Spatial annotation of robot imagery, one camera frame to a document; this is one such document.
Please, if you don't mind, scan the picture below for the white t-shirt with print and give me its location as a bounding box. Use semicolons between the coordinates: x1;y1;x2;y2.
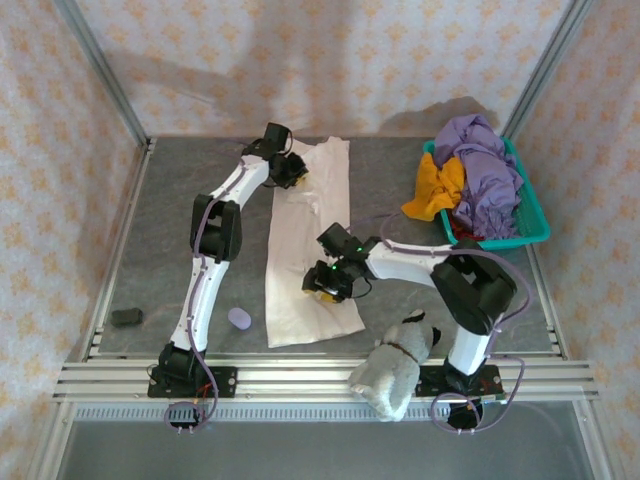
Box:
263;134;367;350

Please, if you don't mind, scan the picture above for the teal plastic basket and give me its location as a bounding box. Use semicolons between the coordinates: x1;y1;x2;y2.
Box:
422;137;552;254

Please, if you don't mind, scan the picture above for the small purple oval object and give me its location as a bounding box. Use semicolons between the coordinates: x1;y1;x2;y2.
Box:
227;307;253;331

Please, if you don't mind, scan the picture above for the grey plush toy animal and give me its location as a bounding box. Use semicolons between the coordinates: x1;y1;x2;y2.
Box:
348;308;442;423

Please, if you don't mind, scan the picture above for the red t-shirt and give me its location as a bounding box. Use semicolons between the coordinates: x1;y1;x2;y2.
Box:
448;212;484;244

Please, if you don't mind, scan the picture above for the orange t-shirt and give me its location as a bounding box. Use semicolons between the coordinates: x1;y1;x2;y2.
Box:
401;152;467;222

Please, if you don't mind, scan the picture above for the grey metal panel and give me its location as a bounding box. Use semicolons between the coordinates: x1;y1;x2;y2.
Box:
49;419;599;480

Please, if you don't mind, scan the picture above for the purple t-shirt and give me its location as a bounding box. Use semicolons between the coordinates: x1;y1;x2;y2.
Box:
433;113;525;240

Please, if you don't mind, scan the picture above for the small black block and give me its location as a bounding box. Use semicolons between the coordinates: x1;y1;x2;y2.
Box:
110;308;145;330

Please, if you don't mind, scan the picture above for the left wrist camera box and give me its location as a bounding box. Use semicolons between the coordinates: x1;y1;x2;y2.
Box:
263;122;294;154

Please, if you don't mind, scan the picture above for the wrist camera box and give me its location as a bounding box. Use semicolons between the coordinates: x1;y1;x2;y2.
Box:
316;223;357;257
263;122;294;154

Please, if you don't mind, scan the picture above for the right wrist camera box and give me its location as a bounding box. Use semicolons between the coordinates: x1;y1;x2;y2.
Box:
316;223;357;257

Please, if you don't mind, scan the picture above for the aluminium mounting rail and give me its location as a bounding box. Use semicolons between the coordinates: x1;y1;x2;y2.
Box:
52;357;599;403

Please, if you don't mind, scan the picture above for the grey slotted cable duct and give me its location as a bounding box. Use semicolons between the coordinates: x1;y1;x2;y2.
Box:
74;403;584;425

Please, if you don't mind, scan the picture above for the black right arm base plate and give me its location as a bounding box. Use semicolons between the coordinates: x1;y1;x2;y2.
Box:
415;364;503;399

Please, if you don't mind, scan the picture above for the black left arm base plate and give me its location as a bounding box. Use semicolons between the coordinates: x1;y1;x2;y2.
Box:
147;366;239;400

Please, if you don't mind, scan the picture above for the aluminium table side rail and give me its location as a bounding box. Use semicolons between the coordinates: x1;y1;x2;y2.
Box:
79;138;157;361
492;137;570;361

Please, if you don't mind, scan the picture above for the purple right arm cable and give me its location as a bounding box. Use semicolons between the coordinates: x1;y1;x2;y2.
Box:
349;212;535;435

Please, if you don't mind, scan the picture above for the aluminium frame post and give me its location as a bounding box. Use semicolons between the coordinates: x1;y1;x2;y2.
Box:
52;0;152;147
498;0;597;147

